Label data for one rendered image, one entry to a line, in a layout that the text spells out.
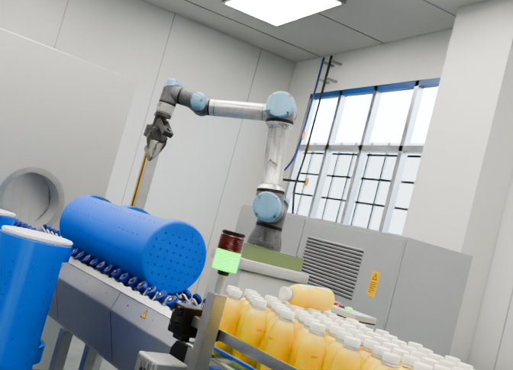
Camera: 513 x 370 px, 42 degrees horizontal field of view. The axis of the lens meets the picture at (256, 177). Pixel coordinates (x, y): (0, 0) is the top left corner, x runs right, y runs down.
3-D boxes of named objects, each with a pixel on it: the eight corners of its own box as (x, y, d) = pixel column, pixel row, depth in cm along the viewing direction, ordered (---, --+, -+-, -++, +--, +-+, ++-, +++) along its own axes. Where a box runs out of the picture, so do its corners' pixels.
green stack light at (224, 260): (227, 269, 171) (231, 251, 171) (240, 275, 166) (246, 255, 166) (207, 265, 167) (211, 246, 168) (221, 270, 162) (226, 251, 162)
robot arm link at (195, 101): (211, 98, 289) (188, 91, 292) (204, 91, 278) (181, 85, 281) (204, 115, 289) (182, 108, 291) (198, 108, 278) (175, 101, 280)
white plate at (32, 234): (33, 238, 243) (33, 241, 243) (87, 246, 266) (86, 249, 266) (-13, 221, 257) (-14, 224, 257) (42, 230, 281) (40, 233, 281)
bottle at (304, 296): (333, 284, 205) (291, 278, 193) (338, 307, 202) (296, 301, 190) (317, 292, 209) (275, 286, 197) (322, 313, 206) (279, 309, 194)
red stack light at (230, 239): (231, 250, 171) (236, 236, 172) (246, 255, 166) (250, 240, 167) (211, 246, 168) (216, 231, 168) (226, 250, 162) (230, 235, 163)
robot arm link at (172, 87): (182, 81, 281) (163, 75, 282) (173, 104, 280) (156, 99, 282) (187, 85, 288) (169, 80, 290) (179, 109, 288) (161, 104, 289)
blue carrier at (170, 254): (102, 258, 330) (122, 204, 333) (192, 301, 260) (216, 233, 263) (50, 242, 313) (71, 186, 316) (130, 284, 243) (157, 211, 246)
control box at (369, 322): (327, 331, 229) (334, 302, 230) (369, 349, 213) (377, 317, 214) (307, 328, 223) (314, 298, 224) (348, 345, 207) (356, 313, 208)
